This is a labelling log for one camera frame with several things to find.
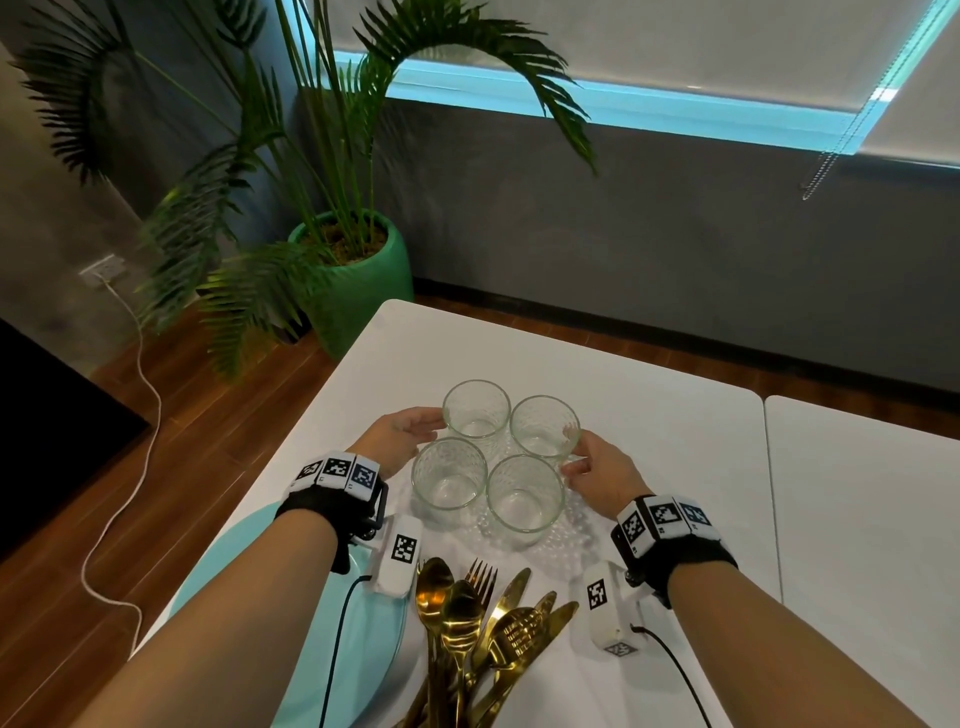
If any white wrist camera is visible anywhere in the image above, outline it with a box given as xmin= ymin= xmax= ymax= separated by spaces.
xmin=367 ymin=513 xmax=424 ymax=599
xmin=573 ymin=560 xmax=650 ymax=660

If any white roller blind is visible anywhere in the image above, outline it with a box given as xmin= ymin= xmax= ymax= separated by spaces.
xmin=858 ymin=29 xmax=960 ymax=168
xmin=329 ymin=0 xmax=939 ymax=114

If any person's right forearm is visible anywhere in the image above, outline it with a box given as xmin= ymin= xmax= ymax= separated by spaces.
xmin=665 ymin=558 xmax=931 ymax=728

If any blind bead chain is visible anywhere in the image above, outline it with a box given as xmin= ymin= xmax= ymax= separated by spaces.
xmin=800 ymin=89 xmax=879 ymax=202

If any gold fork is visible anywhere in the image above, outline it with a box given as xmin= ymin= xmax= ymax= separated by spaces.
xmin=463 ymin=558 xmax=499 ymax=605

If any black cabinet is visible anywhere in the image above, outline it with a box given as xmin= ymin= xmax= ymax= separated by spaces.
xmin=0 ymin=318 xmax=151 ymax=560

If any person's left hand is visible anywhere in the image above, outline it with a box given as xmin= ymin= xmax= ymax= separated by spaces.
xmin=346 ymin=407 xmax=449 ymax=481

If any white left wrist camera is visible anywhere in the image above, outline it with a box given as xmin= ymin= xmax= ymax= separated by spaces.
xmin=367 ymin=513 xmax=424 ymax=599

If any person's right hand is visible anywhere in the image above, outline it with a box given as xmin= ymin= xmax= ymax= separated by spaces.
xmin=558 ymin=423 xmax=654 ymax=520

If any black marker wristband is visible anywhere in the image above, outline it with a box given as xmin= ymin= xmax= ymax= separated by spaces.
xmin=611 ymin=494 xmax=740 ymax=609
xmin=273 ymin=449 xmax=391 ymax=575

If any green plant pot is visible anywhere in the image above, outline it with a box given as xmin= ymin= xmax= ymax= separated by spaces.
xmin=288 ymin=209 xmax=415 ymax=361

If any black camera cable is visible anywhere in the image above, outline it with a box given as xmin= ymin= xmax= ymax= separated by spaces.
xmin=318 ymin=573 xmax=373 ymax=728
xmin=633 ymin=624 xmax=714 ymax=728

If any black right camera cable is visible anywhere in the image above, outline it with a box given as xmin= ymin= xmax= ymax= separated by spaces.
xmin=633 ymin=624 xmax=714 ymax=728

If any person's left forearm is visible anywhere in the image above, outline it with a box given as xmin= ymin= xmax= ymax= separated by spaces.
xmin=71 ymin=509 xmax=339 ymax=728

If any cyan lit window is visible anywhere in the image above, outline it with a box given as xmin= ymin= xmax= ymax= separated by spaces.
xmin=329 ymin=0 xmax=960 ymax=170

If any black right marker wristband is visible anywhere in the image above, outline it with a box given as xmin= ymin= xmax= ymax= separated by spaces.
xmin=611 ymin=494 xmax=740 ymax=609

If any black left marker wristband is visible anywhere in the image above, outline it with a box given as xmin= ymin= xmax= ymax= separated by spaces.
xmin=273 ymin=449 xmax=391 ymax=575

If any white power cable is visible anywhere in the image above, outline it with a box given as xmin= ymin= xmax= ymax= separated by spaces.
xmin=80 ymin=277 xmax=163 ymax=654

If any light blue plate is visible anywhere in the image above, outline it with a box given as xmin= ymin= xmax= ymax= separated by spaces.
xmin=179 ymin=502 xmax=418 ymax=728

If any black left camera cable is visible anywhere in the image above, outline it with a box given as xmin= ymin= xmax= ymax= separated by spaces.
xmin=318 ymin=573 xmax=373 ymax=728

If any white wall socket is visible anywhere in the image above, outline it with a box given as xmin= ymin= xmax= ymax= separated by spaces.
xmin=78 ymin=254 xmax=125 ymax=286

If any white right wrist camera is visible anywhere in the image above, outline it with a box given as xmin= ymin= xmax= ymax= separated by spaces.
xmin=573 ymin=560 xmax=650 ymax=660

